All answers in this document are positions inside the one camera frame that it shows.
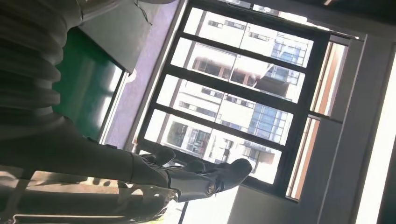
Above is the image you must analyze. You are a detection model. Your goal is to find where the green conveyor belt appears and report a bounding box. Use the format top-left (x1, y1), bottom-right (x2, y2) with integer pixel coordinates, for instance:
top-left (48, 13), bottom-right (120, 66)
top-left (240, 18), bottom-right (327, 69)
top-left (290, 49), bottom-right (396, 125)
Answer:
top-left (52, 27), bottom-right (125, 141)

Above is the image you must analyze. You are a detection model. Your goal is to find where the black framed window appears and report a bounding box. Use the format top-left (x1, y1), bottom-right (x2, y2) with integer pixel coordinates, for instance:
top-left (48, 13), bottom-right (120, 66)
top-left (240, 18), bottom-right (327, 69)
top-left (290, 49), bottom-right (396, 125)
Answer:
top-left (135, 0), bottom-right (350, 202)

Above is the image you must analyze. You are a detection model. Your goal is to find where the aluminium conveyor frame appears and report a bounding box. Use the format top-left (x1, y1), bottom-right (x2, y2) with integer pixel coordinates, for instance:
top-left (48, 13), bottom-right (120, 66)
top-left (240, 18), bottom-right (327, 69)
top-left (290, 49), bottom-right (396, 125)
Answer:
top-left (98, 71), bottom-right (129, 145)

